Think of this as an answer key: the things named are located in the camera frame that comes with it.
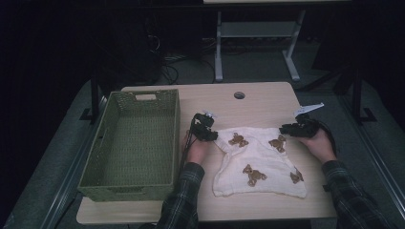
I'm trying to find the person's right hand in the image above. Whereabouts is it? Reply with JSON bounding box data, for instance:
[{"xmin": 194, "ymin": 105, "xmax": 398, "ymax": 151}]
[{"xmin": 297, "ymin": 127, "xmax": 338, "ymax": 165}]

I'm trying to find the green woven basket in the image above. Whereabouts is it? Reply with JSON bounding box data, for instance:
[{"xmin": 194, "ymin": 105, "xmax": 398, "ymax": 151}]
[{"xmin": 77, "ymin": 89, "xmax": 181, "ymax": 203}]

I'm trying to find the grey metal floor rail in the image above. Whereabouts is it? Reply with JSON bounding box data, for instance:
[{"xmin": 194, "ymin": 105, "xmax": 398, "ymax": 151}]
[
  {"xmin": 336, "ymin": 94, "xmax": 405, "ymax": 221},
  {"xmin": 38, "ymin": 94, "xmax": 109, "ymax": 229}
]

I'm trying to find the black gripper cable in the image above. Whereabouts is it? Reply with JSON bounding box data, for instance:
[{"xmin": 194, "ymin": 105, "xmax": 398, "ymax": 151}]
[
  {"xmin": 317, "ymin": 118, "xmax": 339, "ymax": 157},
  {"xmin": 177, "ymin": 114, "xmax": 198, "ymax": 179}
]

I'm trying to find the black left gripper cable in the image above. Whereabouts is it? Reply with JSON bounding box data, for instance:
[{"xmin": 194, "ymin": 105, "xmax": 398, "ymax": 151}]
[{"xmin": 177, "ymin": 114, "xmax": 198, "ymax": 179}]

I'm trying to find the grey metal frame table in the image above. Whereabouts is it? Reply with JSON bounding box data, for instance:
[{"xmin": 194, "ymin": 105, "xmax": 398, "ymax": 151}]
[{"xmin": 202, "ymin": 0, "xmax": 352, "ymax": 83}]

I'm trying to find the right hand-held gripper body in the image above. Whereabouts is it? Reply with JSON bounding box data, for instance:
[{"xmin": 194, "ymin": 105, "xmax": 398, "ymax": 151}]
[{"xmin": 290, "ymin": 102, "xmax": 326, "ymax": 138}]

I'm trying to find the white bear-print baby garment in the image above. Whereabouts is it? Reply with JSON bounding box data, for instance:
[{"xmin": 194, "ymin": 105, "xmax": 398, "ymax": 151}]
[{"xmin": 212, "ymin": 126, "xmax": 309, "ymax": 199}]

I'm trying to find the person's left hand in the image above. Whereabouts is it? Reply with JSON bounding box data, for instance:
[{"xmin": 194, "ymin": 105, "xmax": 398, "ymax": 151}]
[{"xmin": 181, "ymin": 131, "xmax": 218, "ymax": 166}]

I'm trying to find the black metal stand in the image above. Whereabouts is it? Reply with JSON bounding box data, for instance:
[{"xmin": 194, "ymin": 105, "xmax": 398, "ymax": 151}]
[
  {"xmin": 78, "ymin": 69, "xmax": 103, "ymax": 125},
  {"xmin": 349, "ymin": 67, "xmax": 378, "ymax": 126}
]

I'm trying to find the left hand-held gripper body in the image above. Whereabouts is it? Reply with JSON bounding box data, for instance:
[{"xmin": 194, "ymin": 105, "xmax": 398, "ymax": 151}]
[{"xmin": 189, "ymin": 110, "xmax": 218, "ymax": 141}]

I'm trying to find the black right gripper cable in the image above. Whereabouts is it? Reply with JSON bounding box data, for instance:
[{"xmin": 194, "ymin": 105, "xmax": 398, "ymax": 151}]
[{"xmin": 317, "ymin": 118, "xmax": 339, "ymax": 157}]

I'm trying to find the tangle of floor cables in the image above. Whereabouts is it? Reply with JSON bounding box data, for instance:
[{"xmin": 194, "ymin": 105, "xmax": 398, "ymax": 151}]
[{"xmin": 144, "ymin": 31, "xmax": 218, "ymax": 86}]

